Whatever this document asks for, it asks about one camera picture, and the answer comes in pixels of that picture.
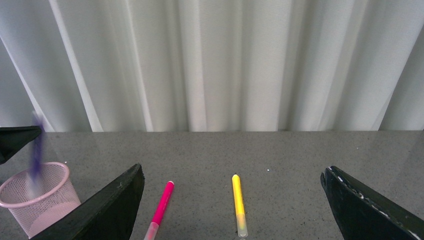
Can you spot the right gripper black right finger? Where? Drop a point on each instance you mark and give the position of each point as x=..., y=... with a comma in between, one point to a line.
x=362, y=213

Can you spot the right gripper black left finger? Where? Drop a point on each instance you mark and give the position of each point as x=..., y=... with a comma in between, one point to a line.
x=109, y=214

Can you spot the pink mesh cup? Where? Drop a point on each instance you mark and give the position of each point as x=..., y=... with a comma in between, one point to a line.
x=58, y=198

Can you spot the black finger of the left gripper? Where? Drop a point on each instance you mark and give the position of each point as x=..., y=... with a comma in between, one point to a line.
x=13, y=139

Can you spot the white curtain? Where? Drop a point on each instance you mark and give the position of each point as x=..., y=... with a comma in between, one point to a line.
x=212, y=65

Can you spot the yellow pen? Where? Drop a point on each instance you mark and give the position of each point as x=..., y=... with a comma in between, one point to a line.
x=240, y=214

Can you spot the purple pen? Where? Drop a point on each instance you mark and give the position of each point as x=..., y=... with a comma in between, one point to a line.
x=34, y=181

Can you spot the pink pen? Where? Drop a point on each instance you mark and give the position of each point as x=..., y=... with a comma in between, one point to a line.
x=160, y=211

